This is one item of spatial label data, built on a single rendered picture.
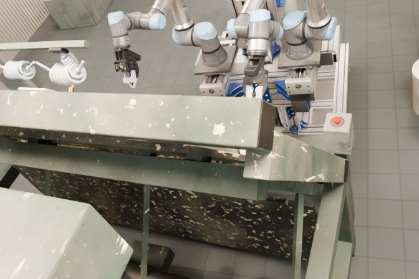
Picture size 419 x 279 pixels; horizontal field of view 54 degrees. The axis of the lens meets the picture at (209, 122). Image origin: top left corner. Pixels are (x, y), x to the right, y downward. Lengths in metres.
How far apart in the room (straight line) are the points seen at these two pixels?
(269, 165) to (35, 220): 0.57
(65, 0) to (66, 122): 4.81
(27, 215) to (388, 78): 3.36
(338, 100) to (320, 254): 1.55
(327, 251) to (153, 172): 0.97
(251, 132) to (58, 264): 0.50
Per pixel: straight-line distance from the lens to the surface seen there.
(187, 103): 0.87
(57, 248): 0.40
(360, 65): 3.78
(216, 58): 2.39
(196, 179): 1.08
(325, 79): 3.36
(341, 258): 2.53
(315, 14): 2.06
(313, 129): 3.00
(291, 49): 2.27
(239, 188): 1.03
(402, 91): 3.52
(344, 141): 2.09
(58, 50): 1.26
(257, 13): 1.55
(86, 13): 5.79
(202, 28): 2.34
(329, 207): 1.97
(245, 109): 0.81
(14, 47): 1.40
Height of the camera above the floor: 2.48
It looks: 44 degrees down
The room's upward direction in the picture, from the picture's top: 24 degrees counter-clockwise
